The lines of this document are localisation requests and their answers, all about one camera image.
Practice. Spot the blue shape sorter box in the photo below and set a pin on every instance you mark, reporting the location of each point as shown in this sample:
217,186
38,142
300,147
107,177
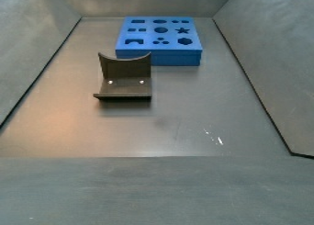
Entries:
169,37

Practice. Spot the black curved holder bracket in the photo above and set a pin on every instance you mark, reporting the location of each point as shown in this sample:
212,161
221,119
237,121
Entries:
126,77

